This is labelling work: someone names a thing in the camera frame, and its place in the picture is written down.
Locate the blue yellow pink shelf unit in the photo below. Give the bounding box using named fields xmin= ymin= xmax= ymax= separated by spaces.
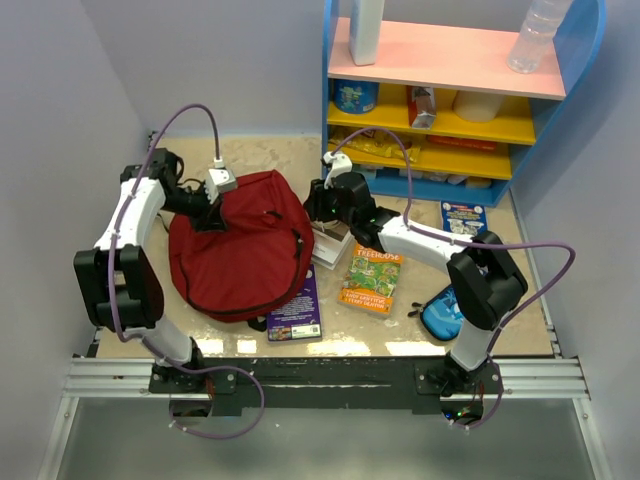
xmin=322 ymin=1 xmax=606 ymax=206

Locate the white coffee photo notebook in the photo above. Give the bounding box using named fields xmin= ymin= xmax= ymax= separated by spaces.
xmin=311 ymin=221 xmax=353 ymax=270

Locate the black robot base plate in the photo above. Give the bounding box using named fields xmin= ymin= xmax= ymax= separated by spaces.
xmin=149 ymin=356 xmax=502 ymax=416

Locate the white carton on shelf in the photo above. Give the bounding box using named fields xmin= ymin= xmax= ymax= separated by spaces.
xmin=349 ymin=0 xmax=385 ymax=66

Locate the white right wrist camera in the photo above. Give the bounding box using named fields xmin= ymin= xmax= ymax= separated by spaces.
xmin=322 ymin=151 xmax=353 ymax=189

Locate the red flat box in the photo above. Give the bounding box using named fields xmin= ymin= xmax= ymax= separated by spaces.
xmin=426 ymin=135 xmax=498 ymax=152

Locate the orange silver snack packet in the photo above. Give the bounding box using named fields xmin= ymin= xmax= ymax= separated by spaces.
xmin=406 ymin=86 xmax=437 ymax=130

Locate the orange treehouse paperback book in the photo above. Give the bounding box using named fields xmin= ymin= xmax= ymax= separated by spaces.
xmin=338 ymin=243 xmax=404 ymax=317

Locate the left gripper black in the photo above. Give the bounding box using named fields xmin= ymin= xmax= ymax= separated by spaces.
xmin=162 ymin=181 xmax=229 ymax=234

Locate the blue pencil case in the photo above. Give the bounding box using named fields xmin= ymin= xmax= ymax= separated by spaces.
xmin=407 ymin=285 xmax=465 ymax=342

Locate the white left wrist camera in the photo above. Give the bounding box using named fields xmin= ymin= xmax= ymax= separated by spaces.
xmin=204 ymin=157 xmax=238 ymax=204

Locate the blue snack can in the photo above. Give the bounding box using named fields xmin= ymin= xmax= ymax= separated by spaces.
xmin=333 ymin=79 xmax=379 ymax=115

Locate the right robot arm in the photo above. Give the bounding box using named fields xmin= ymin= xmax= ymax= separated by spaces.
xmin=304 ymin=172 xmax=528 ymax=397

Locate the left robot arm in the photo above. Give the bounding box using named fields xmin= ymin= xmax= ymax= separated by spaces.
xmin=73 ymin=148 xmax=237 ymax=392

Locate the blue comic paperback book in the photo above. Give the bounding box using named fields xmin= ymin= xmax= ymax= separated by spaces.
xmin=440 ymin=201 xmax=488 ymax=237

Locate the red backpack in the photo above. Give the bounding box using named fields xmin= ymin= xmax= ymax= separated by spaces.
xmin=168 ymin=170 xmax=314 ymax=323

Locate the clear plastic water bottle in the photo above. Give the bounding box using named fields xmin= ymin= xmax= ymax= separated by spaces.
xmin=506 ymin=0 xmax=573 ymax=74

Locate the yellow chips bag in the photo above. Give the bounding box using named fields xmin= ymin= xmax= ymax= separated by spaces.
xmin=328 ymin=126 xmax=426 ymax=162

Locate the white paper roll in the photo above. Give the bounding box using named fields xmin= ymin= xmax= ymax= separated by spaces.
xmin=452 ymin=90 xmax=506 ymax=123

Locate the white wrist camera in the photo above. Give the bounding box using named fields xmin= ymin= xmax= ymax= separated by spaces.
xmin=322 ymin=151 xmax=353 ymax=189
xmin=204 ymin=157 xmax=238 ymax=204

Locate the purple paperback book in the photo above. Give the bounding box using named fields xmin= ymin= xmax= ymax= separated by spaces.
xmin=266 ymin=264 xmax=322 ymax=342

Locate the aluminium rail frame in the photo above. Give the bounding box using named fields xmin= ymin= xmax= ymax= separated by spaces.
xmin=34 ymin=130 xmax=613 ymax=480

